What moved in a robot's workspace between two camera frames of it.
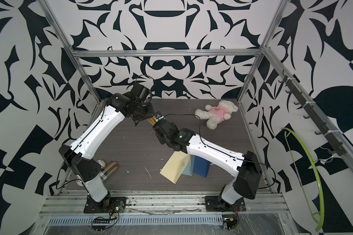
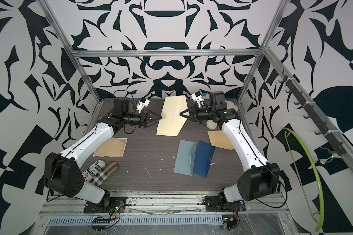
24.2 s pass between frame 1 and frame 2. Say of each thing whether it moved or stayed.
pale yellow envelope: moved
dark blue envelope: stayed
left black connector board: stayed
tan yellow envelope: moved
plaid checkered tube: stayed
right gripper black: moved
